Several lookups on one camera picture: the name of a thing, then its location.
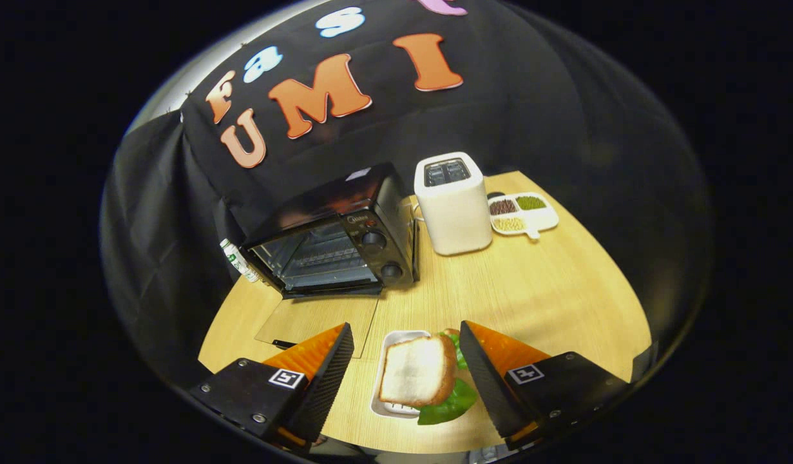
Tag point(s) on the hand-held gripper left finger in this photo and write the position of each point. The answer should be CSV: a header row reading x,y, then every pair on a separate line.
x,y
328,380

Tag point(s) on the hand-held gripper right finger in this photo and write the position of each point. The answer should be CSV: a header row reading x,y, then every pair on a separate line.
x,y
486,380

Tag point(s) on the toy sandwich with lettuce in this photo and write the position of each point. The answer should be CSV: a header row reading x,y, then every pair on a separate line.
x,y
415,370

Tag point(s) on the black toaster oven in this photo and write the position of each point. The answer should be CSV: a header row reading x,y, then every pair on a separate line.
x,y
344,196

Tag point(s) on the white pop-up toaster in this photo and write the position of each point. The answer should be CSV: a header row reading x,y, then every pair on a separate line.
x,y
454,219

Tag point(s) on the white rectangular tray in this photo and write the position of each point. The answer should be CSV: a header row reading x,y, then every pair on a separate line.
x,y
396,336

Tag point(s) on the plastic bottle with green label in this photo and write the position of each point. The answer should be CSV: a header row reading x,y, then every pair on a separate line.
x,y
238,261

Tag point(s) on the white divided dish with beans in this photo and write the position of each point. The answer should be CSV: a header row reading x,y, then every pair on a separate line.
x,y
544,219

